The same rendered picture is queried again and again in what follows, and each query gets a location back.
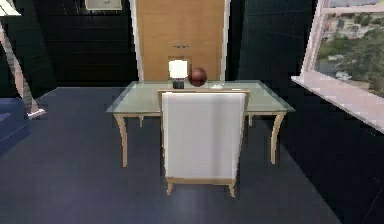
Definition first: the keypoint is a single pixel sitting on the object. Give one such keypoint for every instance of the white upholstered chair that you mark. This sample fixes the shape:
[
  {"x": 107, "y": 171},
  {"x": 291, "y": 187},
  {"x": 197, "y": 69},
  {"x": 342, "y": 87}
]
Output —
[{"x": 201, "y": 136}]

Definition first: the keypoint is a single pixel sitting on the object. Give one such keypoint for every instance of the small white dish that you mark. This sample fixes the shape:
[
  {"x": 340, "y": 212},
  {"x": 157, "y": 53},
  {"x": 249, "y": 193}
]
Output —
[{"x": 216, "y": 86}]

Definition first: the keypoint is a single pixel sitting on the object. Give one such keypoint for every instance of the brown ball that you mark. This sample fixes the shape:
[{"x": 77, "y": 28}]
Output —
[{"x": 197, "y": 77}]

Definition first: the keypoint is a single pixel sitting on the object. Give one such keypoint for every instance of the small white table lamp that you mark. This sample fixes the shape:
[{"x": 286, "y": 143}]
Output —
[{"x": 178, "y": 70}]

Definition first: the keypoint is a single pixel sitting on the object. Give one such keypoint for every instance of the glass top wooden table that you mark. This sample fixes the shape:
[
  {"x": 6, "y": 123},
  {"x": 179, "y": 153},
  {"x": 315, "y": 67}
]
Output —
[{"x": 140, "y": 100}]

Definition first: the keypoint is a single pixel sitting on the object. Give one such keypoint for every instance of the wooden room door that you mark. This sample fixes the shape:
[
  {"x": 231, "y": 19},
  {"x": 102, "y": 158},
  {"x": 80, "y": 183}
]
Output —
[{"x": 180, "y": 30}]

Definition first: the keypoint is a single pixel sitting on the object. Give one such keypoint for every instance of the white framed window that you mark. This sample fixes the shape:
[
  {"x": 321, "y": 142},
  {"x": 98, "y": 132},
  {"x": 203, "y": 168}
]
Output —
[{"x": 350, "y": 50}]

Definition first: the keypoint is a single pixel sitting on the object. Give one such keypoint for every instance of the framed wall picture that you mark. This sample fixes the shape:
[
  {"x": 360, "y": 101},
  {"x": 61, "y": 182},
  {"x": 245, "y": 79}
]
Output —
[{"x": 103, "y": 4}]

